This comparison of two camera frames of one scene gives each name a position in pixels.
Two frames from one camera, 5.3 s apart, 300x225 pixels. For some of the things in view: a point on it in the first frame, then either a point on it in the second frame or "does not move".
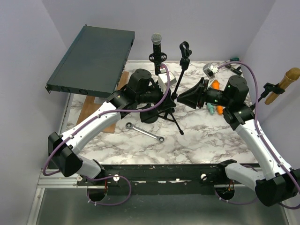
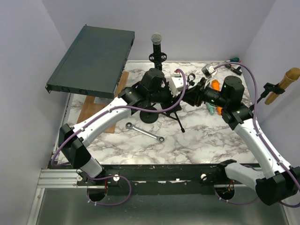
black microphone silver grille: [156, 39] does not move
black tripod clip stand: [185, 51] → [173, 115]
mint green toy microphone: [211, 108] does not move
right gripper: [200, 93] does not move
